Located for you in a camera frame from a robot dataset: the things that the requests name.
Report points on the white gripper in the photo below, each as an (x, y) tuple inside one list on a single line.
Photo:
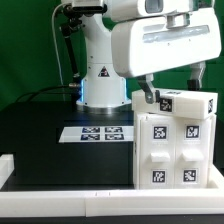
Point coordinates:
[(146, 46)]

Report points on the white box part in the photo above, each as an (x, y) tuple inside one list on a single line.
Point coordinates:
[(178, 103)]

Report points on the white cabinet body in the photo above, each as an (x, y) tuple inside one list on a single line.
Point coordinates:
[(139, 118)]

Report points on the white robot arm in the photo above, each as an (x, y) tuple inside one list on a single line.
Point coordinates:
[(109, 41)]

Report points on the white flat tag plate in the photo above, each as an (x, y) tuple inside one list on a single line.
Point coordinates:
[(96, 134)]

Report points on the white U-shaped frame fence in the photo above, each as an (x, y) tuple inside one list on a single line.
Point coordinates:
[(209, 200)]

